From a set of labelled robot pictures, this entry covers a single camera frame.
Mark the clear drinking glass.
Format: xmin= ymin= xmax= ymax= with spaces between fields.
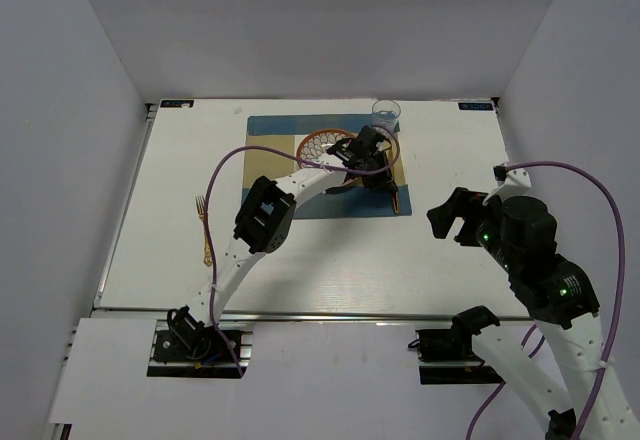
xmin=371 ymin=99 xmax=402 ymax=132

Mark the blue and tan placemat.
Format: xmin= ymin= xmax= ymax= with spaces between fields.
xmin=242 ymin=114 xmax=412 ymax=220

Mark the gold fork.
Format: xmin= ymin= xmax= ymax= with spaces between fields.
xmin=195 ymin=195 xmax=213 ymax=267

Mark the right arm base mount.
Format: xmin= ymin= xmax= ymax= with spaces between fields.
xmin=407 ymin=329 xmax=502 ymax=385

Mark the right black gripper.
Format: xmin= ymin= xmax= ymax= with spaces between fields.
xmin=426 ymin=186 xmax=520 ymax=272

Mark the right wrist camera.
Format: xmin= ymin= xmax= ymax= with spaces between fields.
xmin=490 ymin=165 xmax=531 ymax=201

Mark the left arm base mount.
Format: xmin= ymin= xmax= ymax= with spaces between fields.
xmin=147 ymin=307 xmax=251 ymax=379

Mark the blue table label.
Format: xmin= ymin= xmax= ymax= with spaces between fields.
xmin=458 ymin=102 xmax=494 ymax=111
xmin=159 ymin=99 xmax=194 ymax=109

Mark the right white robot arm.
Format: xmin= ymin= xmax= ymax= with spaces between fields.
xmin=427 ymin=188 xmax=639 ymax=439

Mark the left blue table label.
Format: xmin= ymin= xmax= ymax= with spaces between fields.
xmin=159 ymin=99 xmax=194 ymax=109

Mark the gold knife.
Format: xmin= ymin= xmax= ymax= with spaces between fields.
xmin=391 ymin=191 xmax=400 ymax=215

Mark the right blue table label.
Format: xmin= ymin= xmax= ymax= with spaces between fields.
xmin=458 ymin=102 xmax=494 ymax=111

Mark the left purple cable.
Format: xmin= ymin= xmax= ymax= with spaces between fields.
xmin=205 ymin=125 xmax=401 ymax=377

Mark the patterned ceramic plate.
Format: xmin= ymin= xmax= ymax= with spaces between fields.
xmin=294 ymin=128 xmax=355 ymax=162

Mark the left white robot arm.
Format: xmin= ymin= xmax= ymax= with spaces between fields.
xmin=167 ymin=124 xmax=400 ymax=359

